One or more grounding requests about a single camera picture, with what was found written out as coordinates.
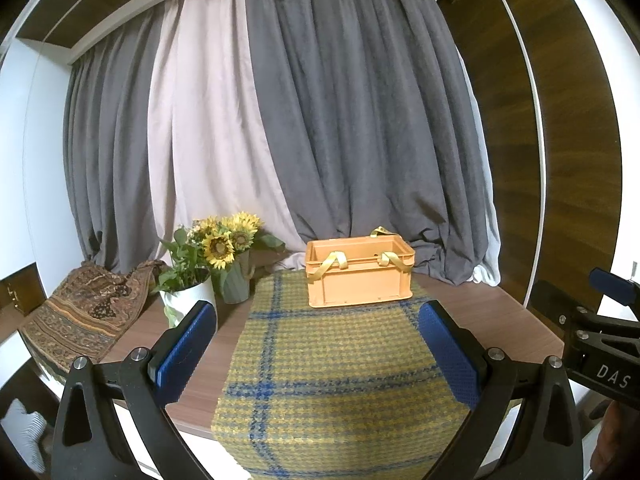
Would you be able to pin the pale pink curtain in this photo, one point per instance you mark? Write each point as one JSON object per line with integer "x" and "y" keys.
{"x": 210, "y": 125}

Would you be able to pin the white curved frame strip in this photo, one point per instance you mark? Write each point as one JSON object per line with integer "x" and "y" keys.
{"x": 532, "y": 135}

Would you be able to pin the white plant pot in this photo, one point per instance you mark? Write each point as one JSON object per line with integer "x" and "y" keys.
{"x": 187, "y": 300}

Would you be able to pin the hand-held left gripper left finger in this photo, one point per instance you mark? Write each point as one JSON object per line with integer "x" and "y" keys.
{"x": 185, "y": 355}

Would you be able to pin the white curtain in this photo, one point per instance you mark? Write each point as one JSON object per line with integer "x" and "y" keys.
{"x": 487, "y": 240}

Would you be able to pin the grey curtain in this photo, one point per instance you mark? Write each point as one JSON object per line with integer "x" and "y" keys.
{"x": 360, "y": 110}
{"x": 115, "y": 150}

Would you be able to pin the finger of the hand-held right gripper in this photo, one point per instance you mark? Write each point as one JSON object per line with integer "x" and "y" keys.
{"x": 615, "y": 285}
{"x": 555, "y": 302}

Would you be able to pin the green leafy plant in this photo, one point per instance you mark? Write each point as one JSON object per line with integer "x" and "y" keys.
{"x": 180, "y": 260}

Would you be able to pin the grey white striped pillow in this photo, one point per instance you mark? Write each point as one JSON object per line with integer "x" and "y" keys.
{"x": 22, "y": 432}

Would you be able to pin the grey ribbed vase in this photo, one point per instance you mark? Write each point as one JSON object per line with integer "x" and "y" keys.
{"x": 235, "y": 282}

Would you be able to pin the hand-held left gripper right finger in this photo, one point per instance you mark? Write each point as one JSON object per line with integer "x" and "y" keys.
{"x": 447, "y": 355}

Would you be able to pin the brown patterned cloth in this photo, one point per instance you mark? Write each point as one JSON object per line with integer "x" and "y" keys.
{"x": 85, "y": 310}

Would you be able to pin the yellow blue plaid mat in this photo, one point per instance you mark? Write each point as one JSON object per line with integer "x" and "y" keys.
{"x": 330, "y": 385}

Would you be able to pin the sunflower bouquet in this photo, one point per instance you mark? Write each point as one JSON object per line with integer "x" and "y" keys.
{"x": 220, "y": 245}

